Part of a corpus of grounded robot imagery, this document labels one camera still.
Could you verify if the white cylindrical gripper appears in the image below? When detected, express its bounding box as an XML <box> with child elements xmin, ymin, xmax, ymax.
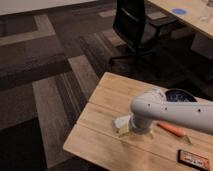
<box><xmin>118</xmin><ymin>115</ymin><xmax>152</xmax><ymax>136</ymax></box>

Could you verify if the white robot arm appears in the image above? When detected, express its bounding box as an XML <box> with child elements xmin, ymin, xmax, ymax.
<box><xmin>114</xmin><ymin>88</ymin><xmax>213</xmax><ymax>135</ymax></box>

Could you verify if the orange carrot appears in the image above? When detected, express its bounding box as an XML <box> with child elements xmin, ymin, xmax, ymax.
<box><xmin>157</xmin><ymin>122</ymin><xmax>191</xmax><ymax>144</ymax></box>

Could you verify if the dark blue bowl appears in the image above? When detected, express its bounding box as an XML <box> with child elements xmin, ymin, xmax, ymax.
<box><xmin>165</xmin><ymin>89</ymin><xmax>196</xmax><ymax>102</ymax></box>

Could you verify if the black office chair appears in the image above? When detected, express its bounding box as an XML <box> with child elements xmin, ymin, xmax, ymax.
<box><xmin>109</xmin><ymin>0</ymin><xmax>178</xmax><ymax>74</ymax></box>

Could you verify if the blue round coaster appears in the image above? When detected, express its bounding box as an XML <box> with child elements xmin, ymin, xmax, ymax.
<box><xmin>172</xmin><ymin>8</ymin><xmax>187</xmax><ymax>15</ymax></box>

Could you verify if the wooden background desk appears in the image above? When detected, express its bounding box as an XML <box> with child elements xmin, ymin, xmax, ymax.
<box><xmin>148</xmin><ymin>0</ymin><xmax>213</xmax><ymax>39</ymax></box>

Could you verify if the clear drinking glass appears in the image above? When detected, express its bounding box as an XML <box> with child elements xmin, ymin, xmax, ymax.
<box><xmin>200</xmin><ymin>0</ymin><xmax>213</xmax><ymax>22</ymax></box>

